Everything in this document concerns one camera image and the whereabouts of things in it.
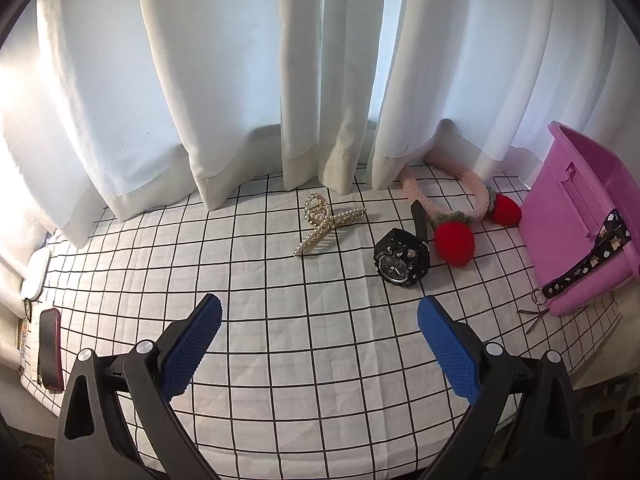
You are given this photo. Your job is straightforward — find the white curtain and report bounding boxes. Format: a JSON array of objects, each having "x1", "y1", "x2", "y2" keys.
[{"x1": 1, "y1": 0, "x2": 639, "y2": 246}]

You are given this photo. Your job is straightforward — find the black wrist watch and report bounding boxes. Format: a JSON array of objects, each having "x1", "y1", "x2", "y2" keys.
[{"x1": 373, "y1": 200, "x2": 431, "y2": 288}]

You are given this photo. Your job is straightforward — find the white round object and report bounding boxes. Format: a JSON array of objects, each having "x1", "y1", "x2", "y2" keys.
[{"x1": 21, "y1": 247, "x2": 51, "y2": 301}]

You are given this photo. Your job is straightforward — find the dark red phone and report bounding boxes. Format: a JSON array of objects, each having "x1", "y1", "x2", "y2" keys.
[{"x1": 37, "y1": 308, "x2": 64, "y2": 393}]

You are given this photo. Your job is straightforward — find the pink plastic bin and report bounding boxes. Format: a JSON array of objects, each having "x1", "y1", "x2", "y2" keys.
[{"x1": 518, "y1": 122, "x2": 639, "y2": 316}]

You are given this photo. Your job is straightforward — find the black patterned ribbon band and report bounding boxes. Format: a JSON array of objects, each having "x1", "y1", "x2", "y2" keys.
[{"x1": 540, "y1": 209, "x2": 631, "y2": 300}]

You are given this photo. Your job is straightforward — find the pink headband red pompoms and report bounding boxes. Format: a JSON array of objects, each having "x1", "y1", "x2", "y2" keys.
[{"x1": 398, "y1": 148, "x2": 523, "y2": 268}]

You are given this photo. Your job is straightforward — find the pearl hair claw clip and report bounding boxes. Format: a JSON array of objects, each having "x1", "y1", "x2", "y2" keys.
[{"x1": 294, "y1": 193, "x2": 367, "y2": 257}]

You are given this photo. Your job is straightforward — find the white grid tablecloth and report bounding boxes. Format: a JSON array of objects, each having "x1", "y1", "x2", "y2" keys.
[{"x1": 36, "y1": 174, "x2": 620, "y2": 479}]

